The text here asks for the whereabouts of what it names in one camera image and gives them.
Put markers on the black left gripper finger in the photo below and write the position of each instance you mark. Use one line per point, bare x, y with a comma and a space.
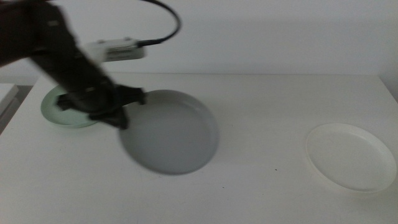
132, 96
115, 118

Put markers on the pale green shallow bowl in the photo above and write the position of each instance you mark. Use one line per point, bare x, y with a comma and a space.
62, 119

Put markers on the grey shallow bowl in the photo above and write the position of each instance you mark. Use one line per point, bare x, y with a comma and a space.
171, 133

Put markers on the white shallow bowl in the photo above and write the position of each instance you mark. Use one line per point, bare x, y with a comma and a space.
351, 157

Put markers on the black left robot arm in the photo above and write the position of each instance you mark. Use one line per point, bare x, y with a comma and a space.
46, 37

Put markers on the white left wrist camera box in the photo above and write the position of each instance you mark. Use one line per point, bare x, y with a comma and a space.
118, 51

